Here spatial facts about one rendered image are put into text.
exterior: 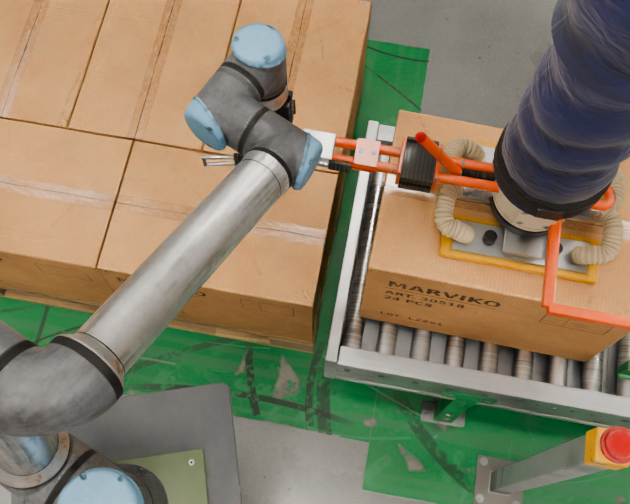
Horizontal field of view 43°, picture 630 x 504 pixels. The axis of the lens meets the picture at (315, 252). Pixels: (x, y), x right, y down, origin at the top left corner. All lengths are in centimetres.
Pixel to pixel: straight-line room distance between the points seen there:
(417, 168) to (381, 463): 120
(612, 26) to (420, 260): 79
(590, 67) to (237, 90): 55
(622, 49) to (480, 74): 201
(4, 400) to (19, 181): 141
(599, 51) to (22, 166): 169
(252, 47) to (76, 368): 62
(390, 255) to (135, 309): 78
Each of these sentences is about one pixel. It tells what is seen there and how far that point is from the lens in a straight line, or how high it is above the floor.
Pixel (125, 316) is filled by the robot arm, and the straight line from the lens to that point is 108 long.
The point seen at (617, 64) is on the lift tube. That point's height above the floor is 166.
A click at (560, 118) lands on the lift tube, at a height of 148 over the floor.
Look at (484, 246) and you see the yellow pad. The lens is 174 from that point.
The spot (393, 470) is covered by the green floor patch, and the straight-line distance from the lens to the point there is 259.
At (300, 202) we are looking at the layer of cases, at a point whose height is 54.
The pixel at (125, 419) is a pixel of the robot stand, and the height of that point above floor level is 75.
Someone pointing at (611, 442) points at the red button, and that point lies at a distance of 164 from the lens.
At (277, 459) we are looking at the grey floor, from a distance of 258.
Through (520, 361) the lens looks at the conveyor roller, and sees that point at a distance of 214.
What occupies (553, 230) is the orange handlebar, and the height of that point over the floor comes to 109.
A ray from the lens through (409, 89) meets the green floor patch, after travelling 304.
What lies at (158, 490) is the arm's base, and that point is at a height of 82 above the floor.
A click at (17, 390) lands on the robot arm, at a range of 102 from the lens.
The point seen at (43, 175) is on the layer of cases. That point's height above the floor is 54.
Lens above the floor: 257
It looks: 70 degrees down
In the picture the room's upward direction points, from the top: straight up
